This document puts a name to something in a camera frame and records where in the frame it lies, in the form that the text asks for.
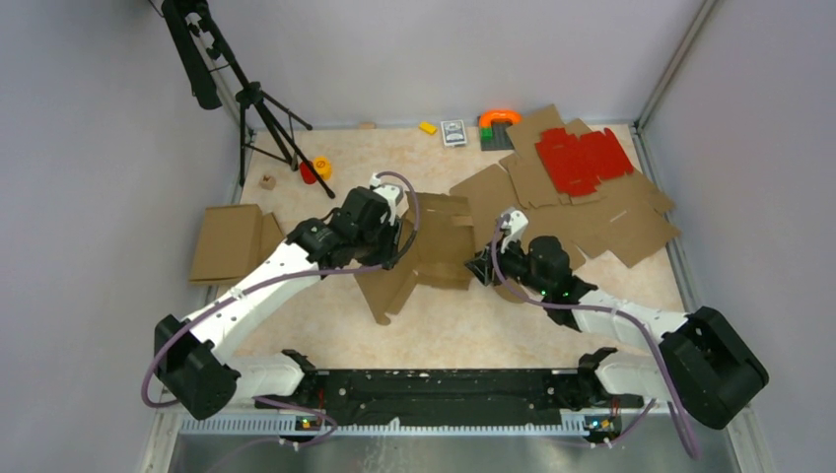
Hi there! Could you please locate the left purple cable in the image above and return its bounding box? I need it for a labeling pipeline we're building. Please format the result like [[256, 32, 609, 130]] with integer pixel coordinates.
[[142, 170, 421, 448]]

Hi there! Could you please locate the red flat cardboard blank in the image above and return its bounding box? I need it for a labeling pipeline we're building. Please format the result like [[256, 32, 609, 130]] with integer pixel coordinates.
[[535, 128, 635, 197]]

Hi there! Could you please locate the orange horseshoe toy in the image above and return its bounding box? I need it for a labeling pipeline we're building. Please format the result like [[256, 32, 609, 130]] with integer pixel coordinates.
[[478, 109, 522, 128]]

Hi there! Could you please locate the yellow small block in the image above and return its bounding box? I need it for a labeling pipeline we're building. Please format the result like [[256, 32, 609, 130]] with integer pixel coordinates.
[[418, 121, 438, 135]]

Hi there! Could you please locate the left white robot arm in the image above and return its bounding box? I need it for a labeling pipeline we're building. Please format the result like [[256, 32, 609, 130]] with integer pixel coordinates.
[[143, 176, 406, 420]]

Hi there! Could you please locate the playing card deck box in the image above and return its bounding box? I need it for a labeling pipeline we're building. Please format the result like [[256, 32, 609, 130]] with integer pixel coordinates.
[[440, 119, 467, 148]]

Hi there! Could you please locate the grey lego base plate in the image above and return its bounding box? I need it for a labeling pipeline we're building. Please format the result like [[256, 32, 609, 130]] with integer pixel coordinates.
[[480, 122, 514, 152]]

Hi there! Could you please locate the small brown cardboard blank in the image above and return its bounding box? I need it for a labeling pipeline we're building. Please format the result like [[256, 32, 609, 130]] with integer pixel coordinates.
[[499, 153, 603, 209]]

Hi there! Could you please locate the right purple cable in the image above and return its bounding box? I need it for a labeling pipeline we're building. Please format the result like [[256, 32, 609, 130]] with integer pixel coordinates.
[[489, 215, 701, 461]]

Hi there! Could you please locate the brown cardboard box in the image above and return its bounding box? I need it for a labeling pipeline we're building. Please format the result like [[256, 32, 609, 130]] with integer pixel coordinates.
[[188, 204, 285, 286], [355, 192, 475, 325]]

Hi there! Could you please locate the small wooden cube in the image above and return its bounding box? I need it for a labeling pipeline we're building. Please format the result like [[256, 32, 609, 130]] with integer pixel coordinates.
[[258, 173, 277, 190]]

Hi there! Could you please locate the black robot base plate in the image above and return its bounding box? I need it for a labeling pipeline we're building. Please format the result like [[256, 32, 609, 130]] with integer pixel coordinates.
[[254, 369, 645, 433]]

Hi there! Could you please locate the purple cable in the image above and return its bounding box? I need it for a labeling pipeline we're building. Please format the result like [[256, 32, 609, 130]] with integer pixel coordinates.
[[489, 215, 701, 461], [142, 170, 421, 448]]

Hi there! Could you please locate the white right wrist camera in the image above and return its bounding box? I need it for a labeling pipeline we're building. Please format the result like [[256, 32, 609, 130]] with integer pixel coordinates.
[[499, 207, 528, 253]]

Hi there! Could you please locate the large brown cardboard sheet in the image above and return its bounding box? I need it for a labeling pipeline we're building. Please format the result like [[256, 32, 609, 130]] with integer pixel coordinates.
[[449, 103, 682, 304]]

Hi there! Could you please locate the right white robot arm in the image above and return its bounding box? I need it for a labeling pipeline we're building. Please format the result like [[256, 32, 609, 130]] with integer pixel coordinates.
[[464, 208, 770, 430]]

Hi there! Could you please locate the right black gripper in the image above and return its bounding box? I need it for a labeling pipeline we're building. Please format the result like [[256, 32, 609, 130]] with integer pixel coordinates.
[[464, 233, 550, 296]]

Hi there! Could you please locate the red round toy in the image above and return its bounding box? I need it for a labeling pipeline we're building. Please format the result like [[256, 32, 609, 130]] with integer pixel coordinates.
[[299, 163, 317, 185]]

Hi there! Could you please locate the folded brown cardboard box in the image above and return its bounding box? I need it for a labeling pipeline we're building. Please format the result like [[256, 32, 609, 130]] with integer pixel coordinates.
[[188, 204, 285, 286]]

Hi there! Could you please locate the black camera tripod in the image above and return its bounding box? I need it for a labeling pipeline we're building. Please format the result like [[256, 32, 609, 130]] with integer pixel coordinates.
[[152, 0, 336, 199]]

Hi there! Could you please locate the yellow round toy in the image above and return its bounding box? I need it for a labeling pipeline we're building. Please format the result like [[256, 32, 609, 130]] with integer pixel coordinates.
[[313, 156, 333, 181]]

